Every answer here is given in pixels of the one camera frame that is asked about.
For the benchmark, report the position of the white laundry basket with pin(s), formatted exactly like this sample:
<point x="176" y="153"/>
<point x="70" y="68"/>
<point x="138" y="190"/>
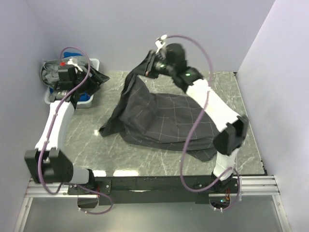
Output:
<point x="85" y="100"/>

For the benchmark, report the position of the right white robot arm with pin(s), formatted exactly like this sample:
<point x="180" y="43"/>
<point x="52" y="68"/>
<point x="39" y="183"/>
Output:
<point x="231" y="126"/>

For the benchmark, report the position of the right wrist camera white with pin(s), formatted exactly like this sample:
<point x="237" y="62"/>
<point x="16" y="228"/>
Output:
<point x="161" y="45"/>

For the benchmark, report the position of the grey crumpled cloth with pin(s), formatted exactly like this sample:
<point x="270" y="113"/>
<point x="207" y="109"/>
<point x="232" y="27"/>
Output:
<point x="49" y="69"/>

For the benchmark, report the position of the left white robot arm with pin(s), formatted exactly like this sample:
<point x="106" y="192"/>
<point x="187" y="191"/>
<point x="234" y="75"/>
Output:
<point x="47" y="162"/>

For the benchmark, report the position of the black base beam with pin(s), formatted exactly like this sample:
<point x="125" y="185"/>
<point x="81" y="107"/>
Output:
<point x="157" y="189"/>

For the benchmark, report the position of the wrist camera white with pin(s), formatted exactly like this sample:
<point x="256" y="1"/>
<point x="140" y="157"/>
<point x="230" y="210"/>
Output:
<point x="161" y="45"/>
<point x="72" y="61"/>

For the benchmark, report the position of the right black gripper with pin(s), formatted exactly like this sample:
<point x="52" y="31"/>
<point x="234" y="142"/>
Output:
<point x="158" y="56"/>

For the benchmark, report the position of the blue cloth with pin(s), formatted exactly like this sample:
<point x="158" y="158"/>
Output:
<point x="67" y="54"/>

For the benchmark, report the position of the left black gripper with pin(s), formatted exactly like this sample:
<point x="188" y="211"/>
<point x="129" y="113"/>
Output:
<point x="95" y="80"/>

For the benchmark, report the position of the dark grey checked pillowcase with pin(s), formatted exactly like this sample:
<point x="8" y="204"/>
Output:
<point x="157" y="120"/>

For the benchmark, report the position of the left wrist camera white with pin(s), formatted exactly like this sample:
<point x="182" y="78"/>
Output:
<point x="72" y="61"/>

